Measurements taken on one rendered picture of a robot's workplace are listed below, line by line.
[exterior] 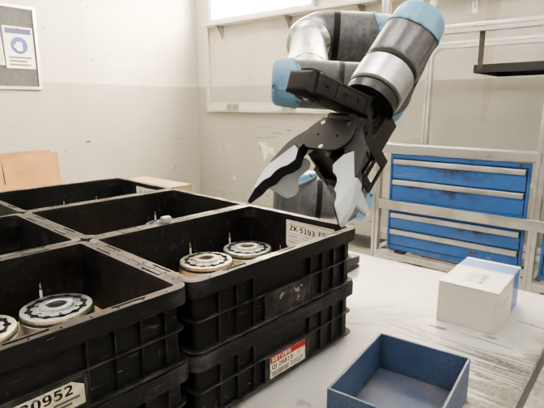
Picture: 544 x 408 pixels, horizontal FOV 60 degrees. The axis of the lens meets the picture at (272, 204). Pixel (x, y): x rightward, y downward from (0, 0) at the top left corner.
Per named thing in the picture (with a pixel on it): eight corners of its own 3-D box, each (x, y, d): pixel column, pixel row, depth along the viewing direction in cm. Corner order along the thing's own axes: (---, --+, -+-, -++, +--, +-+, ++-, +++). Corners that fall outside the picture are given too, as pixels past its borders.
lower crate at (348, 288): (251, 295, 114) (250, 248, 112) (354, 336, 94) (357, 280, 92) (95, 359, 86) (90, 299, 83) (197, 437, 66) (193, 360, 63)
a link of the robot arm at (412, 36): (437, 51, 69) (457, 7, 61) (405, 105, 66) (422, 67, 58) (389, 29, 71) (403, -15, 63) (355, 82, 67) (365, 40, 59)
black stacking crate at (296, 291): (250, 252, 112) (250, 206, 109) (355, 285, 92) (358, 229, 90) (91, 303, 84) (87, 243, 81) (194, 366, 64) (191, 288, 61)
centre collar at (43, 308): (65, 297, 74) (65, 293, 74) (80, 306, 71) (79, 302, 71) (32, 307, 70) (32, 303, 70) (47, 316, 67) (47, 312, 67)
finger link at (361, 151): (375, 180, 50) (366, 128, 56) (369, 171, 49) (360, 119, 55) (335, 194, 52) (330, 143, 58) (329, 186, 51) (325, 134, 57)
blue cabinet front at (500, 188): (387, 247, 279) (392, 153, 267) (520, 274, 234) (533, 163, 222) (384, 248, 277) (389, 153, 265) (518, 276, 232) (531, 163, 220)
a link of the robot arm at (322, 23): (286, 4, 110) (271, 50, 68) (333, 6, 109) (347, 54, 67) (283, 54, 116) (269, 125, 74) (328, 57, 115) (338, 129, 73)
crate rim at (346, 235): (250, 214, 110) (250, 204, 110) (359, 238, 90) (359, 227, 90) (86, 252, 82) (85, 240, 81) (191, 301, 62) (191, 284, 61)
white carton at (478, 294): (464, 291, 117) (467, 257, 116) (516, 303, 110) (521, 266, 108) (435, 318, 102) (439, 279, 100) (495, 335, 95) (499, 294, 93)
